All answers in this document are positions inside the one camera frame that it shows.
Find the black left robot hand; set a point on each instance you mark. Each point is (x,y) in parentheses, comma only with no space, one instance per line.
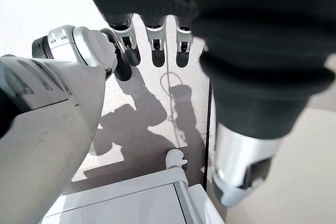
(236,24)

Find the white cart caster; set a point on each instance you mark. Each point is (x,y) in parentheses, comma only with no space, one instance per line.
(174,158)

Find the white side bin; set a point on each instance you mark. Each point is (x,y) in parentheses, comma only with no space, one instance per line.
(204,205)

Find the white medical cart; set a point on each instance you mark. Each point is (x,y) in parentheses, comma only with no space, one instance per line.
(126,203)

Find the silver left robot leg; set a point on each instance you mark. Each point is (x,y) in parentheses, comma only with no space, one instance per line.
(47,129)

